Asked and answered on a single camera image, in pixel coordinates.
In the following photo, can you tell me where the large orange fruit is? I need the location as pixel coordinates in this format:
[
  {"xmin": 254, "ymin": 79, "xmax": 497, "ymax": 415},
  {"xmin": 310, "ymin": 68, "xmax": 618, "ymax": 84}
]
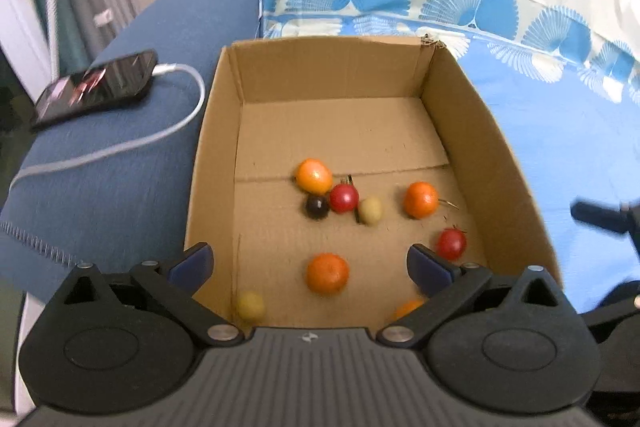
[{"xmin": 393, "ymin": 299, "xmax": 425, "ymax": 321}]

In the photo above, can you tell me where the red cherry tomato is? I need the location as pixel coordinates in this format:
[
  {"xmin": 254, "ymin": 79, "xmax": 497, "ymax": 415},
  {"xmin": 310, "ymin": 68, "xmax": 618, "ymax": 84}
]
[
  {"xmin": 436, "ymin": 228, "xmax": 466, "ymax": 261},
  {"xmin": 329, "ymin": 176, "xmax": 359, "ymax": 213}
]

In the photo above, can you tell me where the yellow-green longan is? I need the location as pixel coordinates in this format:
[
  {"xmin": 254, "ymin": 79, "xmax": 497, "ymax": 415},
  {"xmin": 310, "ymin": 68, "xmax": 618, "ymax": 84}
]
[
  {"xmin": 235, "ymin": 291, "xmax": 266, "ymax": 324},
  {"xmin": 357, "ymin": 196, "xmax": 384, "ymax": 227}
]

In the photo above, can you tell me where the orange with stem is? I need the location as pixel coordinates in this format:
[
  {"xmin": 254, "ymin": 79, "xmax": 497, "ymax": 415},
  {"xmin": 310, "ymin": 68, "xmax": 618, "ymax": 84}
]
[{"xmin": 402, "ymin": 181, "xmax": 458, "ymax": 219}]

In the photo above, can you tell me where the orange mandarin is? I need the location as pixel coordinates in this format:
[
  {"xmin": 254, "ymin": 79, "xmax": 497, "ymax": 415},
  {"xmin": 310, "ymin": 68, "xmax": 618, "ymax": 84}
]
[{"xmin": 305, "ymin": 253, "xmax": 349, "ymax": 296}]

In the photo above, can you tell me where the small yellow-orange tomato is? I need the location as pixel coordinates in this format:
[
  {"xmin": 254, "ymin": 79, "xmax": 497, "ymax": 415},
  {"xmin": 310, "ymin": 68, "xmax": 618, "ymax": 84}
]
[{"xmin": 295, "ymin": 158, "xmax": 333, "ymax": 195}]

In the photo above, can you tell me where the blue sofa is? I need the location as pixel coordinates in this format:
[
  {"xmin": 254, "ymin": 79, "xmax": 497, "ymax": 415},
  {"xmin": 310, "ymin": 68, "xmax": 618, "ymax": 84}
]
[{"xmin": 1, "ymin": 0, "xmax": 259, "ymax": 300}]

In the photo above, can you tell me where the blue patterned bed sheet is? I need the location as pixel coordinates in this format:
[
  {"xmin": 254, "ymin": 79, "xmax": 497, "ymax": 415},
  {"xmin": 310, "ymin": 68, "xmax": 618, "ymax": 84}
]
[{"xmin": 262, "ymin": 0, "xmax": 639, "ymax": 311}]

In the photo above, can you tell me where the black smartphone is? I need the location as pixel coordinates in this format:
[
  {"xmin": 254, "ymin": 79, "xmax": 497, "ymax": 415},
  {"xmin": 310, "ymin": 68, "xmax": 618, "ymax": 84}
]
[{"xmin": 32, "ymin": 50, "xmax": 158, "ymax": 130}]

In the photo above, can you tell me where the brown cardboard box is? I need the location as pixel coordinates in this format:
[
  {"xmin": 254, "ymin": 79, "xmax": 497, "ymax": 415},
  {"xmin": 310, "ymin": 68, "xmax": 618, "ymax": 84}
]
[{"xmin": 186, "ymin": 37, "xmax": 560, "ymax": 331}]

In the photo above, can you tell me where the white charging cable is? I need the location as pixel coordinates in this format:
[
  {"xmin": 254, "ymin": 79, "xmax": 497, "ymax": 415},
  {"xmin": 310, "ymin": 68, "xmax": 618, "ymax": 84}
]
[{"xmin": 8, "ymin": 63, "xmax": 207, "ymax": 195}]

